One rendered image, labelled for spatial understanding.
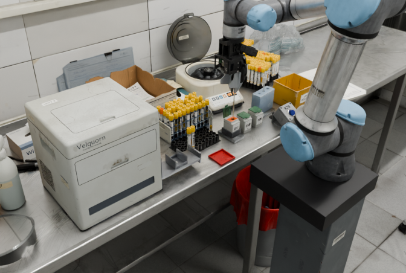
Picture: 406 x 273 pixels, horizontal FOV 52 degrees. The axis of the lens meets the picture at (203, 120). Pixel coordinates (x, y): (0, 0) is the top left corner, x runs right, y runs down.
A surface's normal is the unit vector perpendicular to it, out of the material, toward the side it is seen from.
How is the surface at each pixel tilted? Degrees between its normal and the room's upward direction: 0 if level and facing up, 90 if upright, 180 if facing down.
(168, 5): 90
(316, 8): 109
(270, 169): 4
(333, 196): 4
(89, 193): 90
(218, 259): 0
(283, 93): 90
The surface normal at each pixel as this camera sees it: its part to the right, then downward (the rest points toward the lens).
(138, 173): 0.65, 0.40
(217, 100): 0.24, -0.58
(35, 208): 0.02, -0.85
